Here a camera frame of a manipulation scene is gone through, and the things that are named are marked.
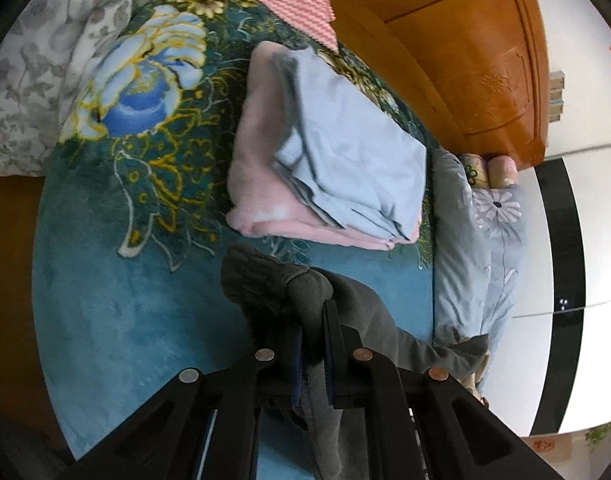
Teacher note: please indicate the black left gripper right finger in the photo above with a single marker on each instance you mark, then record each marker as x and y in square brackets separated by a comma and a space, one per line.
[420, 425]

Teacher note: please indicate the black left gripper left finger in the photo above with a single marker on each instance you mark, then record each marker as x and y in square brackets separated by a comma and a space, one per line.
[202, 426]

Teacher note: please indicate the light blue floral duvet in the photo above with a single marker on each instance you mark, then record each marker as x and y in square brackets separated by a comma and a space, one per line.
[480, 245]

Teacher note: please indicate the blue floral bed blanket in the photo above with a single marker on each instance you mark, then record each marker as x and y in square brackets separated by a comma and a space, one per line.
[132, 226]

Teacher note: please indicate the folded pink garment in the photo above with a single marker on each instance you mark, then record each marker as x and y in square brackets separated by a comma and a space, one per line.
[262, 203]

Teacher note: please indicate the floral yellow pillow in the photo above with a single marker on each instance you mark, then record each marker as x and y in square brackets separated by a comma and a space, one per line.
[476, 170]

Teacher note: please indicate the pink pillow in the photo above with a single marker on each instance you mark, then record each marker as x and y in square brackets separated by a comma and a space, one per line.
[502, 171]

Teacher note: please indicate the folded light blue garment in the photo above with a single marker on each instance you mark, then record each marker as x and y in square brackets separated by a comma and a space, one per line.
[342, 156]

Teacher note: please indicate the wooden headboard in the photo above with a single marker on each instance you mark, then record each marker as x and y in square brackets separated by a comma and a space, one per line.
[474, 71]

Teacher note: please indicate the grey floral white quilt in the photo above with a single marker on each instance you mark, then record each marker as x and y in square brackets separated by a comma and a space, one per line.
[45, 59]

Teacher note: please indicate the pink checkered cloth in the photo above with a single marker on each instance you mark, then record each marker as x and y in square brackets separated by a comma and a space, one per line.
[314, 18]

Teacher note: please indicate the wall switch panel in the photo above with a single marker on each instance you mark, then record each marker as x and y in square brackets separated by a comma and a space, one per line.
[556, 103]

